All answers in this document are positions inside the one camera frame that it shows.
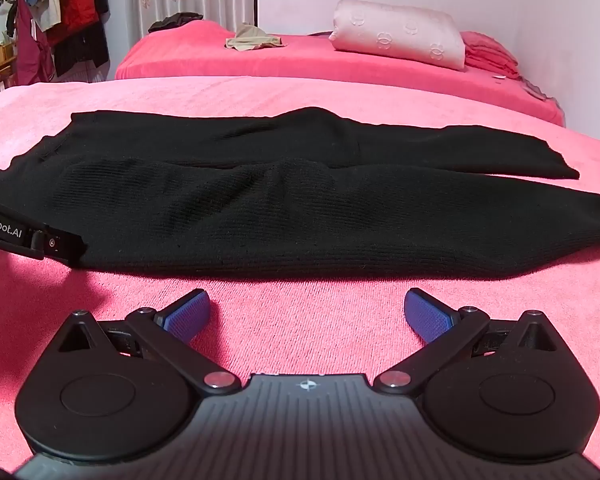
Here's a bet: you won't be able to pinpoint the pale pink embossed pillow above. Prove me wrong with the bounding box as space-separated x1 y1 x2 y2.
328 0 467 71

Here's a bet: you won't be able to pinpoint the dark crumpled garment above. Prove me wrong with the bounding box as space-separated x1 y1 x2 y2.
147 11 203 35

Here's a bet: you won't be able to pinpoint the beige crumpled garment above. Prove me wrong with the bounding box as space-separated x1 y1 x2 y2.
224 22 287 53

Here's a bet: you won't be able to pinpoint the hanging black coat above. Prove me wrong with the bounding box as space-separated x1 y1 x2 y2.
52 0 111 77

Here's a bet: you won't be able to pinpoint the folded red blanket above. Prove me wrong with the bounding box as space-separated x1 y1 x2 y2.
460 31 521 80

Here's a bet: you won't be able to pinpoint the bed with red sheet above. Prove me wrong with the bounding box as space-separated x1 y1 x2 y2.
115 20 566 128

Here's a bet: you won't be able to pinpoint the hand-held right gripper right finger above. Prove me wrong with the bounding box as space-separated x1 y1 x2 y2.
374 287 559 397

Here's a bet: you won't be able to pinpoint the hanging red jacket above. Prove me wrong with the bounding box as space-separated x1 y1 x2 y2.
45 0 101 48

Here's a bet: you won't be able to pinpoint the pink fleece blanket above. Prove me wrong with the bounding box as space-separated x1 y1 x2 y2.
0 76 600 480

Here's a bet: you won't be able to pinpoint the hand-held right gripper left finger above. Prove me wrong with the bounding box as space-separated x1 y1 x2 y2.
55 287 241 397

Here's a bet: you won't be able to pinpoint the black knit pants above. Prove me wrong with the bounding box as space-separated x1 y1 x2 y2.
0 106 600 281

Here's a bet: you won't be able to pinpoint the hanging maroon garment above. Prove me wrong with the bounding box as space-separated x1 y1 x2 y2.
14 0 57 86

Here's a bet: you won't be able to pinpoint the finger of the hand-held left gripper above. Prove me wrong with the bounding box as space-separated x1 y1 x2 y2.
30 230 89 269

